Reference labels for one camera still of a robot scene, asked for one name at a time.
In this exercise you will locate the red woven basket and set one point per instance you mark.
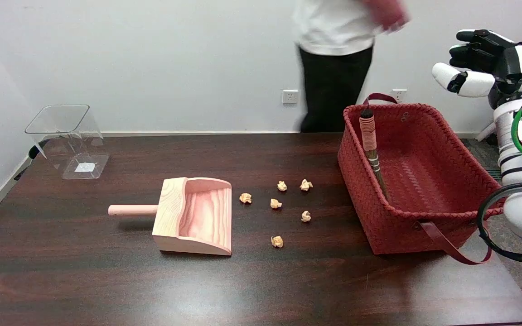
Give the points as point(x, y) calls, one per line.
point(424, 181)

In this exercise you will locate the wooden dustpan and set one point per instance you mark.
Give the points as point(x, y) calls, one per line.
point(197, 217)

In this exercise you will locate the white wall socket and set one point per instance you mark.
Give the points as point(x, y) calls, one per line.
point(290, 97)
point(399, 94)

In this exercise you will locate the clear plastic container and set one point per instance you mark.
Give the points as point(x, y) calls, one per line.
point(68, 136)

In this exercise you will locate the crumpled paper ball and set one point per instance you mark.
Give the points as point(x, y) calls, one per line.
point(277, 241)
point(306, 216)
point(282, 185)
point(245, 198)
point(306, 184)
point(276, 203)

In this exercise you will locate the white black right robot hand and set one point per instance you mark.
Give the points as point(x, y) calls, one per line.
point(514, 68)

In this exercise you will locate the grey curved tube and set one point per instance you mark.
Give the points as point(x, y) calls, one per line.
point(486, 131)

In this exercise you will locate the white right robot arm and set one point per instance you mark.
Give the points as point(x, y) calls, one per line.
point(521, 149)

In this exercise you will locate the person in white shirt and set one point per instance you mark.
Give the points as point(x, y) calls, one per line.
point(333, 68)

